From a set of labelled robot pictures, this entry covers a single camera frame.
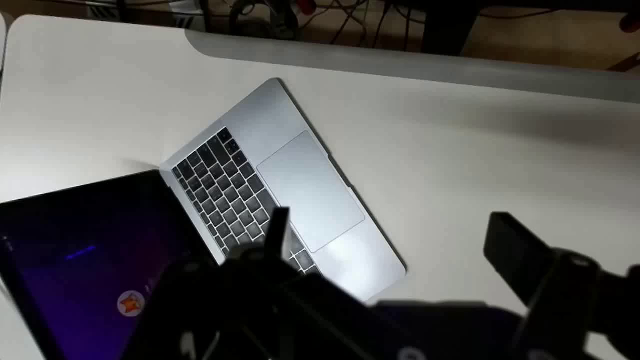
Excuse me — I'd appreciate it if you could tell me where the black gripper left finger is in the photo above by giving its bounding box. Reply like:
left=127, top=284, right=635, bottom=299
left=217, top=206, right=303, bottom=295

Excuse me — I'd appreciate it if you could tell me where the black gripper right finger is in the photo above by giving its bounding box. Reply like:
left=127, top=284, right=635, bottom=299
left=481, top=210, right=604, bottom=360

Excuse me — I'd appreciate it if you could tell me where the black vertical post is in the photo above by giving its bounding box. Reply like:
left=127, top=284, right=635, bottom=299
left=417, top=0, right=484, bottom=58

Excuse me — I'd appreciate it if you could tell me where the tangle of dark cables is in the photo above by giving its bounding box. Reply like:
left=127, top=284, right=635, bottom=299
left=77, top=0, right=428, bottom=44

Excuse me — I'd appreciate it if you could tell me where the silver laptop with stickers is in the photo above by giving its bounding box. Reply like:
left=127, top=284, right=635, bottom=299
left=0, top=76, right=410, bottom=360

